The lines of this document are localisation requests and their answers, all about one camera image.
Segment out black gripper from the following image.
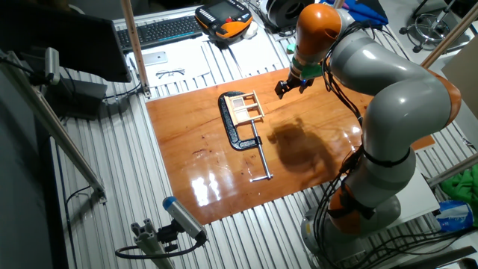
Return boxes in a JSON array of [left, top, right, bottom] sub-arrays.
[[275, 72, 315, 100]]

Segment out black metal C-clamp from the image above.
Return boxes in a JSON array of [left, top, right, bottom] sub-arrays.
[[217, 90, 274, 183]]

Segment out black round spool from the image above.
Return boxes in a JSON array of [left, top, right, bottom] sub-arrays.
[[265, 0, 311, 33]]

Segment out orange and black teach pendant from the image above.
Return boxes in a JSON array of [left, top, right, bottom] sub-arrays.
[[193, 0, 254, 42]]

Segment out blue cloth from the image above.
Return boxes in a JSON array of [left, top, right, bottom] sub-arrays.
[[319, 0, 389, 27]]

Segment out glossy brown wooden board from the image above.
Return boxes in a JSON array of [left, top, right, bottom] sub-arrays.
[[145, 67, 437, 226]]

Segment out thin-rimmed eyeglasses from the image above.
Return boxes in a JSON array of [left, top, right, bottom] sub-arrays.
[[155, 67, 187, 80]]

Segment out silver smartphone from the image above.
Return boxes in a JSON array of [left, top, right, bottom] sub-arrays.
[[141, 50, 169, 67]]

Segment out black computer keyboard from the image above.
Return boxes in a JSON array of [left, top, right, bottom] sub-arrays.
[[116, 14, 205, 52]]

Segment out metal swivel stool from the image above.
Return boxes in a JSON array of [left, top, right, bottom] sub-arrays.
[[398, 0, 472, 54]]

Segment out brown cardboard sheet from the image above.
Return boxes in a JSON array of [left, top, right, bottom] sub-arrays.
[[441, 37, 478, 120]]

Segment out green cloth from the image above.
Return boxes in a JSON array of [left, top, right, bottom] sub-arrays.
[[440, 168, 478, 227]]

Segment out blue and white packet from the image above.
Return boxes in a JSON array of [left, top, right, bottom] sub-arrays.
[[435, 200, 475, 233]]

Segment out short aluminium profile stand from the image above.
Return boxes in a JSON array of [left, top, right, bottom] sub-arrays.
[[130, 218, 176, 269]]

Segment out black box computer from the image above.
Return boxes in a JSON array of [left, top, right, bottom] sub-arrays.
[[44, 76, 108, 120]]

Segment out black computer monitor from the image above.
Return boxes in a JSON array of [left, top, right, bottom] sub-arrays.
[[0, 0, 132, 84]]

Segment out miniature wooden window frame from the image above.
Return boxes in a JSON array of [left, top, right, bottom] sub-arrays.
[[223, 90, 266, 128]]

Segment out black monitor cable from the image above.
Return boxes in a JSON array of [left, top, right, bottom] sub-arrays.
[[101, 80, 143, 102]]

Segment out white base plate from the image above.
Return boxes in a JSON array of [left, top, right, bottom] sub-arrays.
[[388, 167, 441, 229]]

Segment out grey camera with blue tip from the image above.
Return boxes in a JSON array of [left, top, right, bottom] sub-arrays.
[[156, 196, 208, 253]]

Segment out black camera cable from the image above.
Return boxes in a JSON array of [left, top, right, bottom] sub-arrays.
[[114, 238, 205, 260]]

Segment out grey camera on post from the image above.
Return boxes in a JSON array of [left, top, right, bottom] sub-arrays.
[[43, 46, 61, 86]]

